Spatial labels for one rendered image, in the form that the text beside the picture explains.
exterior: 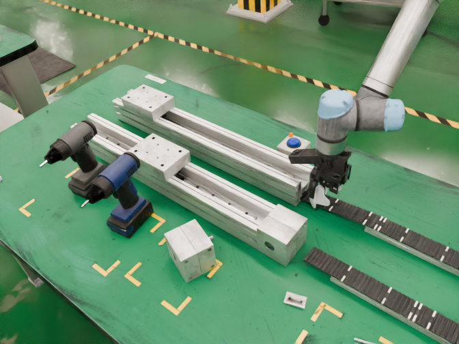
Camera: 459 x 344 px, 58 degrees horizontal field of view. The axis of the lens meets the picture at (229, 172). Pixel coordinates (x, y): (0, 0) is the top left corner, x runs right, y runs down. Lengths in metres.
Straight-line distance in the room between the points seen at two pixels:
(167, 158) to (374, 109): 0.59
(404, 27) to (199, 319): 0.86
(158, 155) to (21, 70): 1.50
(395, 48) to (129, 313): 0.92
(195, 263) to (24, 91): 1.84
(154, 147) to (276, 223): 0.46
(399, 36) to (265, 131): 0.58
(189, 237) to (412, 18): 0.76
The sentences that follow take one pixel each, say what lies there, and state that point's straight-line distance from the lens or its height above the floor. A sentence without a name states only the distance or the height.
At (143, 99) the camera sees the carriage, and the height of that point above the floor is 0.90.
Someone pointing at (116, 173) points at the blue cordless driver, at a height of 0.99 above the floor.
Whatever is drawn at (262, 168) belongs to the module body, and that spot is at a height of 0.86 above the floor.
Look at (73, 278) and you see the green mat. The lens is 1.19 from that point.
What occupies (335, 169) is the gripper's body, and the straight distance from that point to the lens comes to 1.10.
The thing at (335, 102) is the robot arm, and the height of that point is 1.15.
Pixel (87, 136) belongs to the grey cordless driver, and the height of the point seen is 0.97.
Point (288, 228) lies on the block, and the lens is 1.05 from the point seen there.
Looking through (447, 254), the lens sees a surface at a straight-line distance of 1.17.
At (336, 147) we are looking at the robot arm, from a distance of 1.04.
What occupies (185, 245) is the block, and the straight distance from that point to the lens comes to 1.04.
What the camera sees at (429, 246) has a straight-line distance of 1.17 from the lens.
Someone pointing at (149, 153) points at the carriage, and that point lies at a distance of 1.27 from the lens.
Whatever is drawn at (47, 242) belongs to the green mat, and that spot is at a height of 0.78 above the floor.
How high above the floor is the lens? 1.69
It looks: 43 degrees down
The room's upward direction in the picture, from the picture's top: 6 degrees counter-clockwise
